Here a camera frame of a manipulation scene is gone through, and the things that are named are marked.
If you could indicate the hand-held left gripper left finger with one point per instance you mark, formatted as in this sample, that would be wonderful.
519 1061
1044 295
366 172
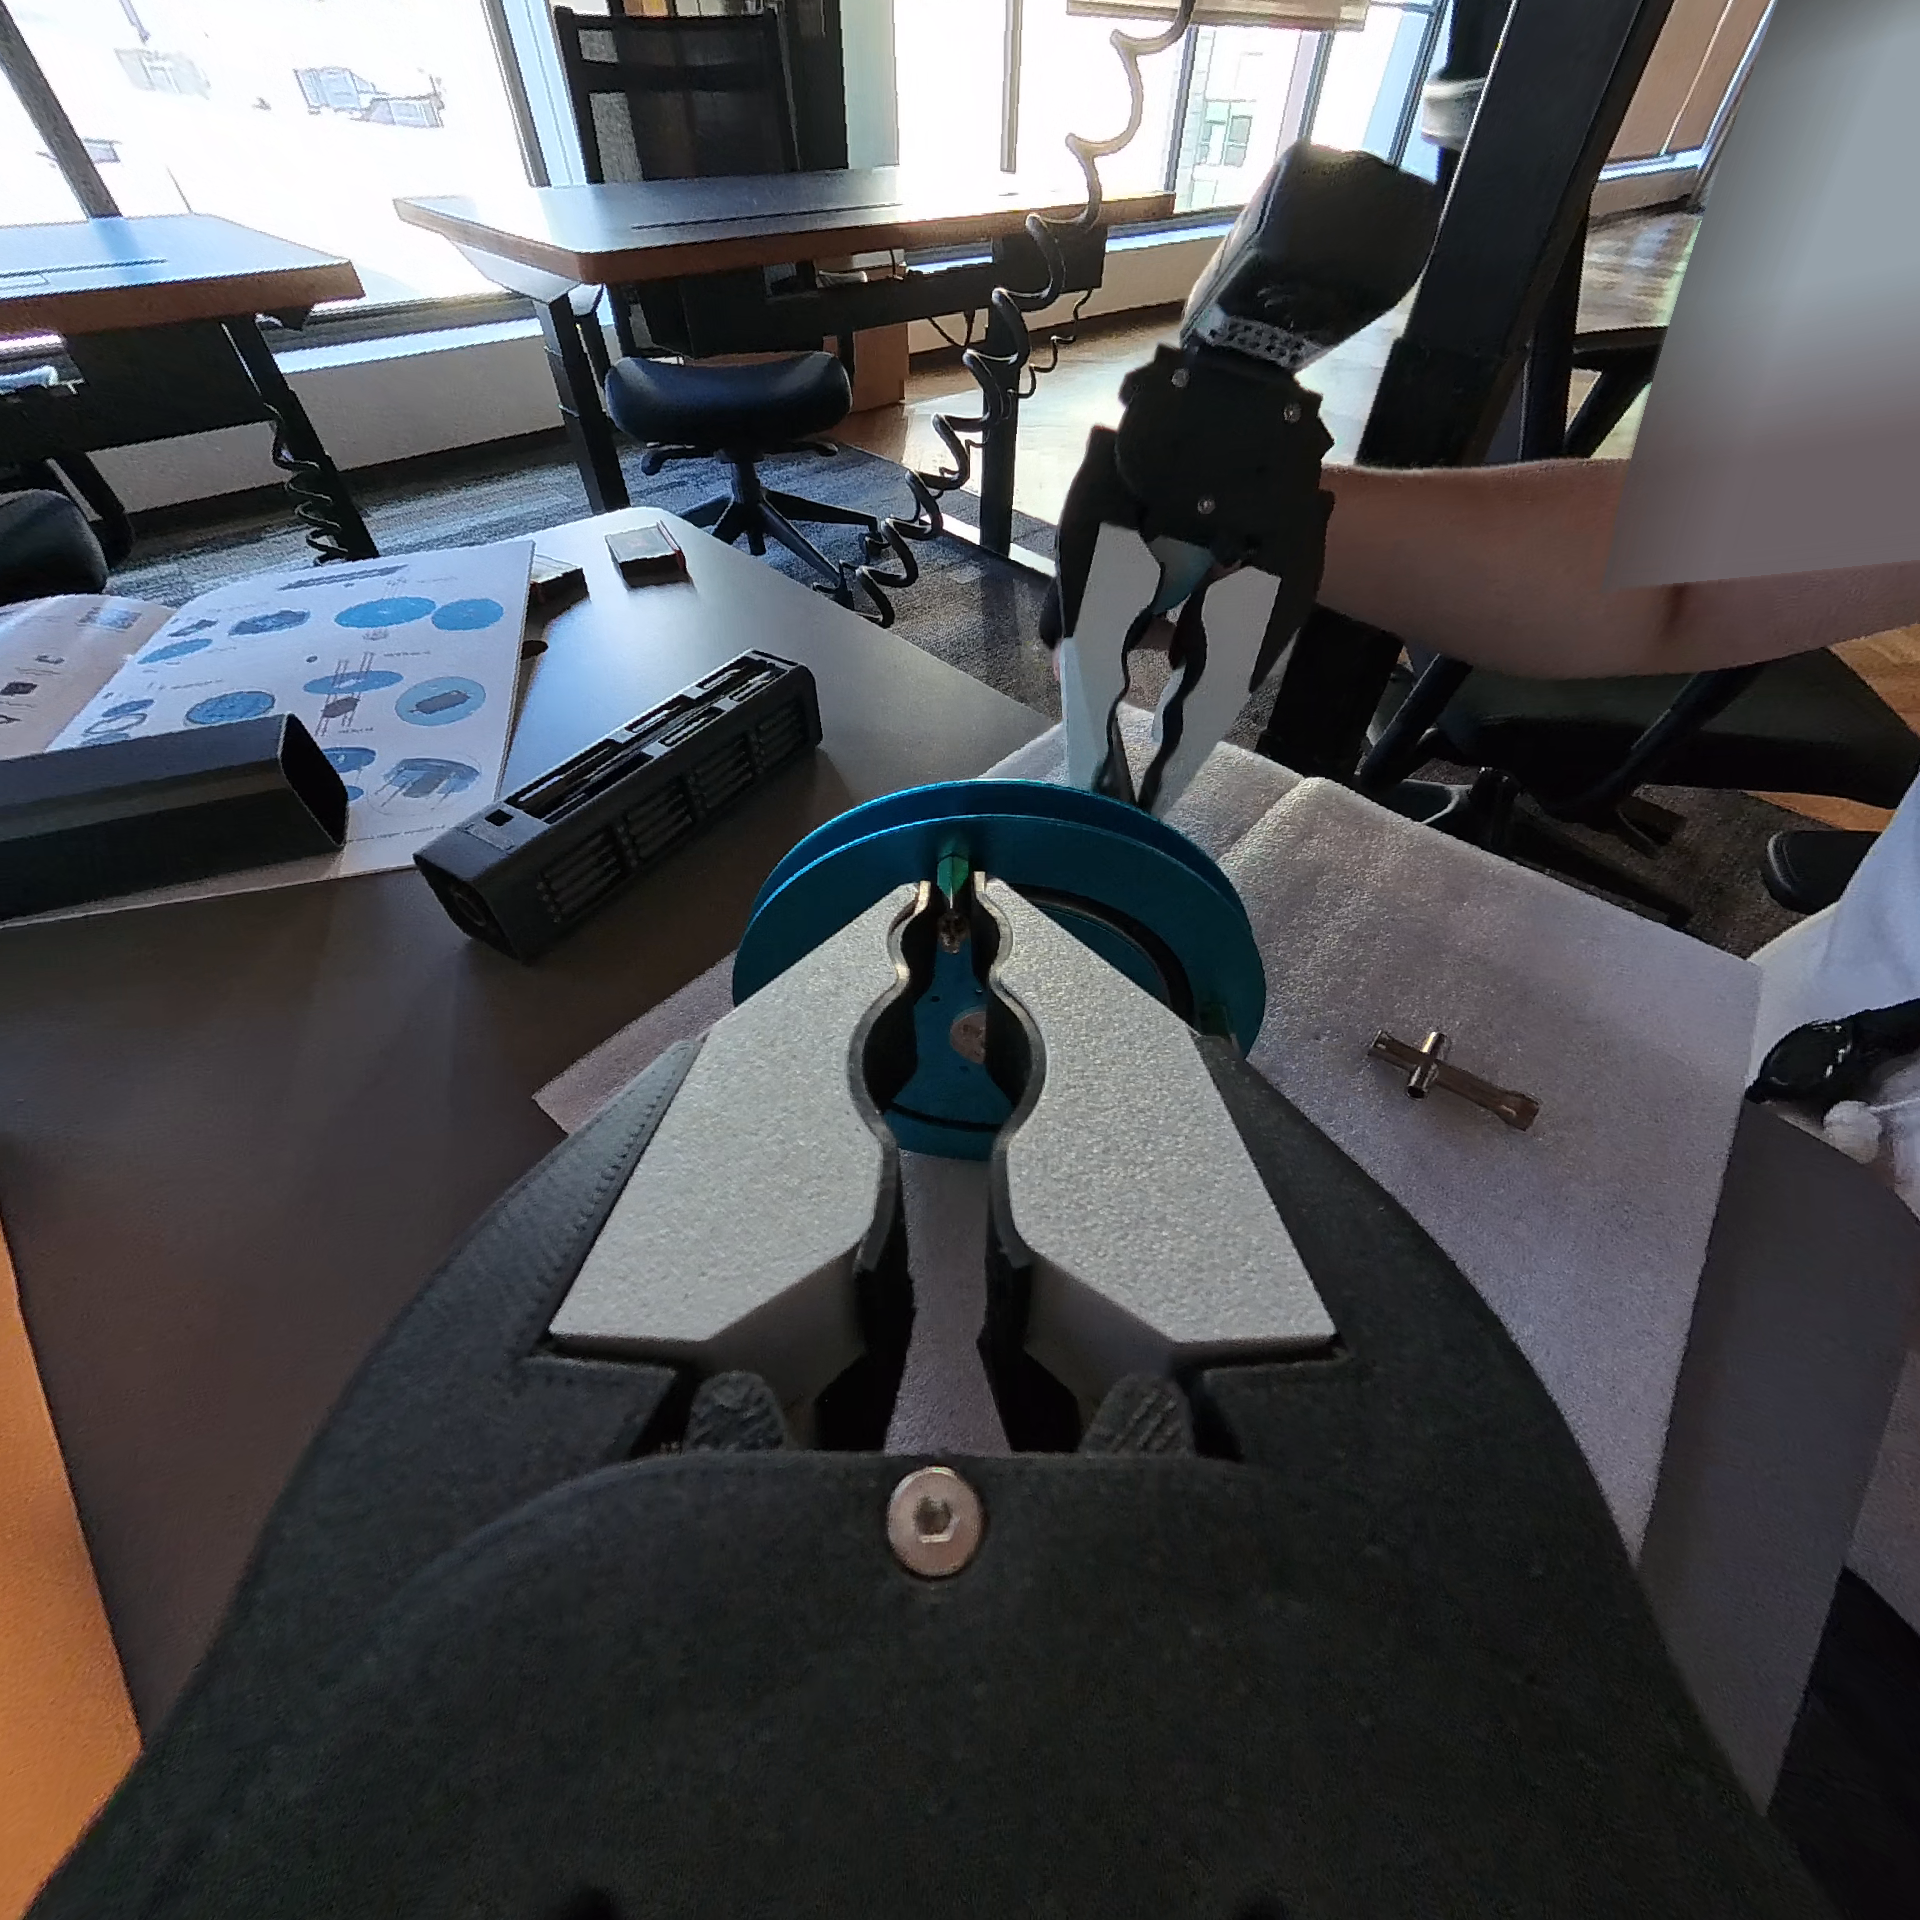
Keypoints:
720 1201

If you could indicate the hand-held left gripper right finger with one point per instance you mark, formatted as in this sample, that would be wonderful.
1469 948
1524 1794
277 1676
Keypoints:
1172 1201

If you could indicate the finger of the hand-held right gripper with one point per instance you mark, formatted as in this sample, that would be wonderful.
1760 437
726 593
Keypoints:
1230 644
1102 629

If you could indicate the blue metal wheel assembly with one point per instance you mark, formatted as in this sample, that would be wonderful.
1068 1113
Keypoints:
1050 840

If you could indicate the person's right forearm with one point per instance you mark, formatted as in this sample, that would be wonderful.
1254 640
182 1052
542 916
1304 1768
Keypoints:
1471 556

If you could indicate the black desk leg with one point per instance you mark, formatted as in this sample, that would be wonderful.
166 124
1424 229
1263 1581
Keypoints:
1516 225

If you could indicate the dark grey desk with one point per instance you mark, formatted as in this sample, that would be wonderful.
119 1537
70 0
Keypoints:
224 1080

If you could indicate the metal cross wrench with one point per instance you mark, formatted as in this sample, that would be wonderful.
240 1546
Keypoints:
1448 1076

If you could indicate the white foam sheet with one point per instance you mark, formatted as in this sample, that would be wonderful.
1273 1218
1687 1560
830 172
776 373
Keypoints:
1424 931

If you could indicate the black office chair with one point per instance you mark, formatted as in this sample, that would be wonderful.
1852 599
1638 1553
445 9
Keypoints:
44 546
1575 720

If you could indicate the black screwdriver bit holder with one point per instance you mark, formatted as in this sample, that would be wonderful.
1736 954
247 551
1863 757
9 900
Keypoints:
630 840

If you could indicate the black saddle stool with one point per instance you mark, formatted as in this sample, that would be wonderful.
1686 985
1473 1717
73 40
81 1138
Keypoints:
720 397

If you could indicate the small black box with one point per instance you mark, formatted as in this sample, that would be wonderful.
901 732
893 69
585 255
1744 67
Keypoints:
648 548
556 580

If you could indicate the instruction sheet with blue circles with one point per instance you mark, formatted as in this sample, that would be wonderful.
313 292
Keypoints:
376 660

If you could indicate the black high-back chair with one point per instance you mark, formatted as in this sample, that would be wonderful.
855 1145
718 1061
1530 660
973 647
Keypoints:
676 89

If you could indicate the person's white shirt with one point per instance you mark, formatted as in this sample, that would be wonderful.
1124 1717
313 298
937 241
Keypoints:
1845 944

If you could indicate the black rectangular sleeve case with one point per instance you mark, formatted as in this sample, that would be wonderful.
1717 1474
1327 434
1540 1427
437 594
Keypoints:
149 809

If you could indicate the orange cardboard box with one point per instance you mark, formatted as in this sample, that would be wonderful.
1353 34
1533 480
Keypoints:
44 1576

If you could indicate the white instruction booklet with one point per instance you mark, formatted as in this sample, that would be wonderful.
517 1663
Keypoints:
77 660

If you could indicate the person's dark pants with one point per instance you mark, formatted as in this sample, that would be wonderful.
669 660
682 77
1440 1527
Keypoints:
1861 1769

